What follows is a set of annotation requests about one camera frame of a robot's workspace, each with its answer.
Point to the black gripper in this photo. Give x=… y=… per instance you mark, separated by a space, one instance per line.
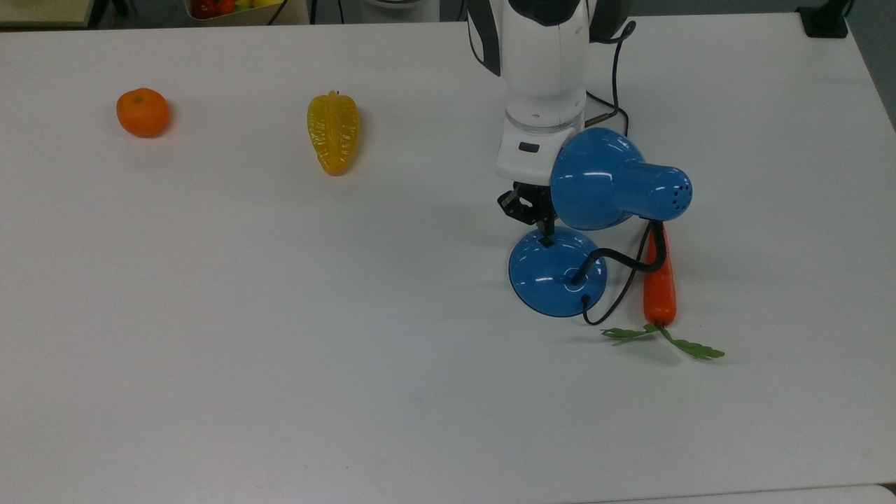
x=535 y=189

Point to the blue desk lamp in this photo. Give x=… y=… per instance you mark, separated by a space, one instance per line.
x=602 y=178

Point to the orange toy carrot green leaves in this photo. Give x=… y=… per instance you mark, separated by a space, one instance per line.
x=660 y=294

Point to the yellow toy starfruit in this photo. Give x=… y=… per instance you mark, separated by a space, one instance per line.
x=333 y=133

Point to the beige cardboard box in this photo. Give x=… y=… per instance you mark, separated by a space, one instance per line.
x=294 y=15

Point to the black table clamp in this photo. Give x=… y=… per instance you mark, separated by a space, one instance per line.
x=826 y=24

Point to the red toy fruit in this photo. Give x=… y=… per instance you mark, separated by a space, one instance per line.
x=206 y=7

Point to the orange toy tangerine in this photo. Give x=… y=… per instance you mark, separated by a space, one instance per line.
x=143 y=112

